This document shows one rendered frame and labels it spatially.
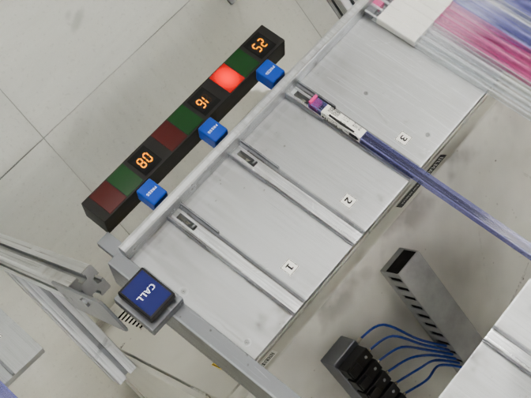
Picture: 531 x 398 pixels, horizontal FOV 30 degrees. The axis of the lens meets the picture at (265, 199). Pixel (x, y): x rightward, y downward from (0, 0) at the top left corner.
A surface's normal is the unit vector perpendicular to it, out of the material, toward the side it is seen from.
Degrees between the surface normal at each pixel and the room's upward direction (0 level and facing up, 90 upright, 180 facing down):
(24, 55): 0
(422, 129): 44
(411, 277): 0
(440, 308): 0
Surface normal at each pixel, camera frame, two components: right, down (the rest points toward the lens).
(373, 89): -0.02, -0.44
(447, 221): 0.52, 0.07
